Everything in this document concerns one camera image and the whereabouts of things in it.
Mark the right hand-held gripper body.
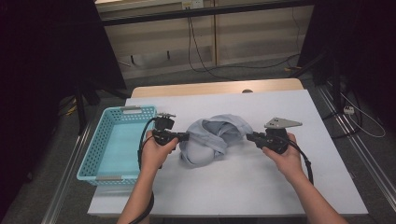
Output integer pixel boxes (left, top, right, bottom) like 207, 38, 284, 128
253, 117, 304, 155

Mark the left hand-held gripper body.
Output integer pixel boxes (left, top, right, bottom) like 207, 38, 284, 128
151, 112, 180, 147

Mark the light blue knit garment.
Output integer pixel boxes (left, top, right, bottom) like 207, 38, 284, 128
179, 114, 255, 168

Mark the light blue perforated plastic basket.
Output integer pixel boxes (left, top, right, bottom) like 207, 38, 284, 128
76, 105, 158, 187

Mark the person's left hand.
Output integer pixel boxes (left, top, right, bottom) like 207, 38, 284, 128
140, 130, 180, 176

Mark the person's right hand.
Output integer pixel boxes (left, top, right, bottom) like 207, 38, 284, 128
262, 133, 308, 185

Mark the light wooden table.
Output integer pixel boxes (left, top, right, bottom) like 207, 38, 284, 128
130, 77, 305, 99

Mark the black metal stand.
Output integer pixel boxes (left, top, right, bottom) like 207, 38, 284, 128
73, 80, 132, 135
290, 50, 344, 106

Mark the beige wooden cabinet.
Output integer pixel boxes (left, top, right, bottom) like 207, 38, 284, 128
94, 0, 314, 80

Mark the black curtain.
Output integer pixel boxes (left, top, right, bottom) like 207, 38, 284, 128
0, 0, 127, 194
297, 0, 396, 125

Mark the thin black power cable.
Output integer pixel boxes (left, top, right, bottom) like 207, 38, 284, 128
186, 16, 237, 82
190, 16, 302, 71

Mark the aluminium floor rail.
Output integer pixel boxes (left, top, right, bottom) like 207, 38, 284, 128
317, 83, 396, 213
41, 120, 94, 224

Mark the white floor cable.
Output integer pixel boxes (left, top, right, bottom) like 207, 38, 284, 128
339, 91, 387, 139

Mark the white wall socket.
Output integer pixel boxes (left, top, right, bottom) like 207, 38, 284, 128
181, 0, 205, 9

